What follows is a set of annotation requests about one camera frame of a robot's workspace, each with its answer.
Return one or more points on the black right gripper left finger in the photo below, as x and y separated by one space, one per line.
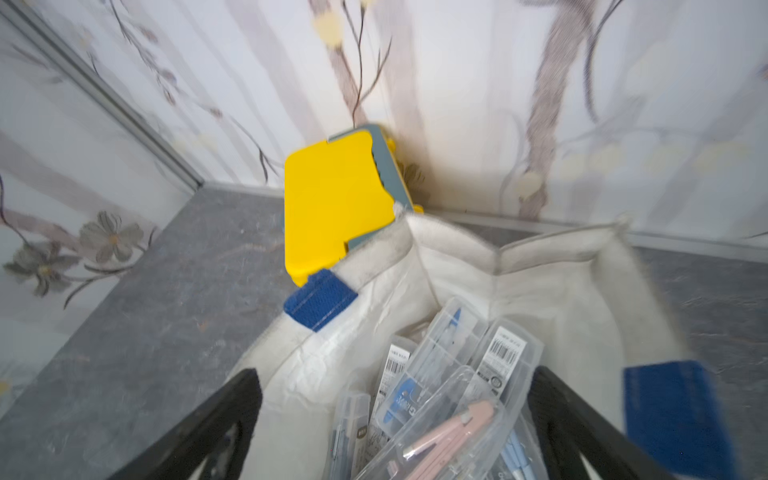
212 442

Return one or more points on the yellow lidded storage box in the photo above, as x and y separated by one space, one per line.
337 194

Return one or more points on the white canvas bag blue handles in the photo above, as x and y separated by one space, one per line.
606 334

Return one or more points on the clear case red blue label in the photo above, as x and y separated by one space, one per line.
398 354

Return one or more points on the clear case blue insert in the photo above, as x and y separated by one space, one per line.
450 342

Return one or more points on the clear case pink compass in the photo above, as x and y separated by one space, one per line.
457 434

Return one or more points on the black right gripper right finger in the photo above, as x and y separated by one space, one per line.
572 434

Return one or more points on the clear case white barcode label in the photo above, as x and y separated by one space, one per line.
506 359

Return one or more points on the clear case light blue compass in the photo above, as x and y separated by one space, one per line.
520 457

